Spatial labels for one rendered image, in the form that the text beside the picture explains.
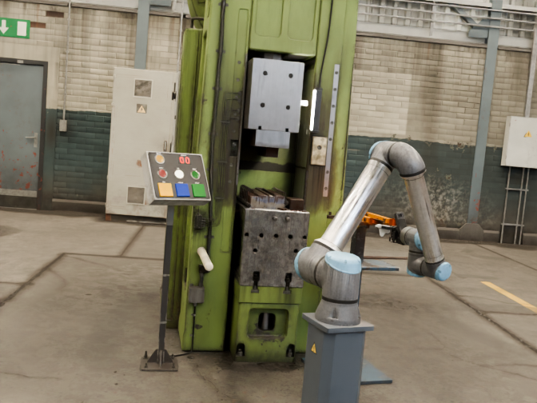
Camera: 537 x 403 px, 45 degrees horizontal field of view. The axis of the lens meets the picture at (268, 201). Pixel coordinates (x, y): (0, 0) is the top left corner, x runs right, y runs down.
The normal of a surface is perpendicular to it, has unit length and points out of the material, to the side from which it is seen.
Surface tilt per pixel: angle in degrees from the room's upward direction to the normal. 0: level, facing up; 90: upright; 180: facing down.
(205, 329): 90
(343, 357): 90
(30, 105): 90
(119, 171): 90
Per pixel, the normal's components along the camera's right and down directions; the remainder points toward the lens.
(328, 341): -0.34, 0.07
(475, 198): 0.08, 0.11
